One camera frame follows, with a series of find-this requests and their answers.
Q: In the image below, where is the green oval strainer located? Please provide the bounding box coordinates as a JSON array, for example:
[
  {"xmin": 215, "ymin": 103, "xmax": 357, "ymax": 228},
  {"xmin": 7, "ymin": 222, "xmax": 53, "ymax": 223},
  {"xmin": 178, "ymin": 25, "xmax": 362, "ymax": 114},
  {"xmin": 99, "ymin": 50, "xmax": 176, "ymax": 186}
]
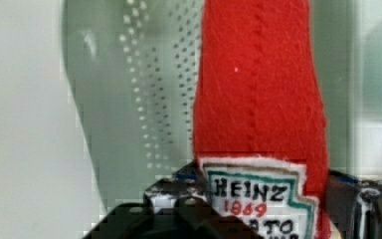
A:
[{"xmin": 62, "ymin": 0, "xmax": 382, "ymax": 210}]

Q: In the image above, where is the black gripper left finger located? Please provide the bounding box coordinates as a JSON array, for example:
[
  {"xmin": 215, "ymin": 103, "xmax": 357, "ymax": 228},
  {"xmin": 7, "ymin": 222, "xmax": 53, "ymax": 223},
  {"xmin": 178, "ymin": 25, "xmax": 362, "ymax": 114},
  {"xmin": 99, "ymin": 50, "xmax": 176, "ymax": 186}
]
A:
[{"xmin": 143, "ymin": 162, "xmax": 211, "ymax": 214}]

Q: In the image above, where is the red plush ketchup bottle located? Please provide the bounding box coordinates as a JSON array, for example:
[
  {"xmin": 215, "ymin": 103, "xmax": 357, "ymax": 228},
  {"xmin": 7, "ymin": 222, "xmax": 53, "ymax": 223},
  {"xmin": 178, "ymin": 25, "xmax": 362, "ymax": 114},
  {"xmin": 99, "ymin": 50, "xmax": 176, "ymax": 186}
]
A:
[{"xmin": 193, "ymin": 0, "xmax": 331, "ymax": 239}]

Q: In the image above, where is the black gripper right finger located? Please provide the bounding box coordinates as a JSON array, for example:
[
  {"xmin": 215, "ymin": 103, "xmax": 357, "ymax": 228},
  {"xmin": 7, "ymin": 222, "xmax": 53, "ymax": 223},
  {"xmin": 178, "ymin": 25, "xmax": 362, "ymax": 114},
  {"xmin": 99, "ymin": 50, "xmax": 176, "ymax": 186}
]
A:
[{"xmin": 325, "ymin": 170, "xmax": 382, "ymax": 239}]

